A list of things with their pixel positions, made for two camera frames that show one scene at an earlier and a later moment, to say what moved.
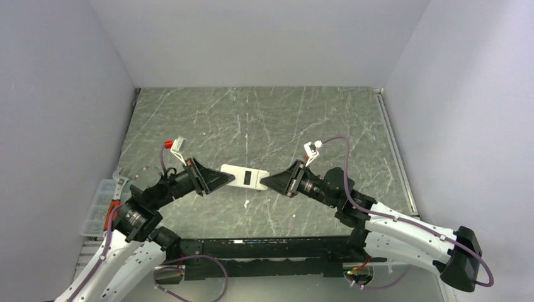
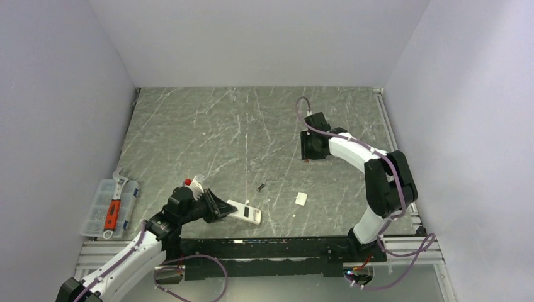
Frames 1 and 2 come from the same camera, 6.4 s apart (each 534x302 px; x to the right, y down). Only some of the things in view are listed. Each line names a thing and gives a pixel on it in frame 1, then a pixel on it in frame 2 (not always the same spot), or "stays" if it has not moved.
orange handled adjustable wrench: x=119 y=182 stays
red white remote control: x=245 y=177 to x=245 y=212
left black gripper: x=203 y=178 to x=216 y=207
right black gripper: x=287 y=182 to x=306 y=153
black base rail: x=270 y=257 stays
